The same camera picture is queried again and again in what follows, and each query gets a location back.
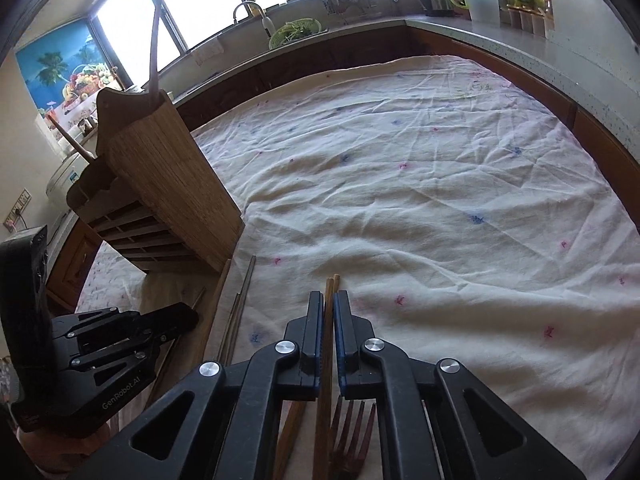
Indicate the wall socket strip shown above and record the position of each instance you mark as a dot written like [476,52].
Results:
[17,207]

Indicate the wooden spice jar rack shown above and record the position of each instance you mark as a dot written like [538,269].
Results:
[525,20]

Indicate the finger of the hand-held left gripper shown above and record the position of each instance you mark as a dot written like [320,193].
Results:
[170,316]
[140,347]

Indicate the chrome kitchen faucet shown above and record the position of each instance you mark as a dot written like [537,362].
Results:
[268,25]

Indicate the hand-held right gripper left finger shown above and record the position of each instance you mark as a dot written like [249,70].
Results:
[315,340]

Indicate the green colander with vegetables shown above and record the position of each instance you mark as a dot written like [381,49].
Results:
[295,32]

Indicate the wooden utensil holder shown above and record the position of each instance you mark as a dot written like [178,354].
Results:
[170,185]

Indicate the palm tree fruit poster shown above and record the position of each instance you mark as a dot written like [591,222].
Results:
[50,65]

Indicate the kitchen window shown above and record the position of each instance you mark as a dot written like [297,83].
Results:
[200,0]

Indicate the grey kitchen countertop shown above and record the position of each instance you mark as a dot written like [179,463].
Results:
[500,50]

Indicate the metal fork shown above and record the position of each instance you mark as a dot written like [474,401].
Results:
[350,435]

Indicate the white spotted table cloth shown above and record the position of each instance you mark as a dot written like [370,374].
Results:
[425,185]

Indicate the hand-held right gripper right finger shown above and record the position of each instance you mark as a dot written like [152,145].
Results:
[342,340]

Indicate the white dish cloth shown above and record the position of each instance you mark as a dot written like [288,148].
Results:
[209,54]

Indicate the white rice cooker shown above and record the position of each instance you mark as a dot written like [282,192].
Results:
[62,180]

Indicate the person's left hand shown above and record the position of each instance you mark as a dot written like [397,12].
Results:
[55,452]

